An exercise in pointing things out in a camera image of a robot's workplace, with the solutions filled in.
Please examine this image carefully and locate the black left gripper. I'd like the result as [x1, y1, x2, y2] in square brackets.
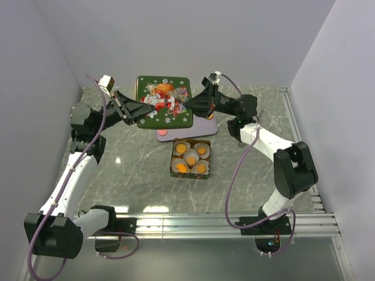
[93, 90, 156, 134]

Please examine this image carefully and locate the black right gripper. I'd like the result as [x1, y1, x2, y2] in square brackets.
[182, 84, 238, 120]

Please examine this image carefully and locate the gold tin lid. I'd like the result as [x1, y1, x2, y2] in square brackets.
[135, 76, 193, 129]

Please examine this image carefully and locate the green gold cookie tin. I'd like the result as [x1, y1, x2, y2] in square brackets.
[169, 139, 211, 180]

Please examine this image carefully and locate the orange flower cookie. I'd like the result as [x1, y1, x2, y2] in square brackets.
[195, 163, 207, 174]

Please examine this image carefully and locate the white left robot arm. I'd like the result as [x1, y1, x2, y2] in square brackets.
[24, 91, 155, 259]

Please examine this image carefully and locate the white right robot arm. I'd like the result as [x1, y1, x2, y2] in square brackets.
[184, 72, 318, 234]

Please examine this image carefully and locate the purple tray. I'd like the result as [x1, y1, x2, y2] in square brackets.
[155, 116, 219, 142]

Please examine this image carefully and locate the pink round cookie left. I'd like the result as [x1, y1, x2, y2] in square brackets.
[158, 129, 168, 136]

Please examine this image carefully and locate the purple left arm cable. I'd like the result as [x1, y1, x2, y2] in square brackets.
[26, 73, 141, 280]

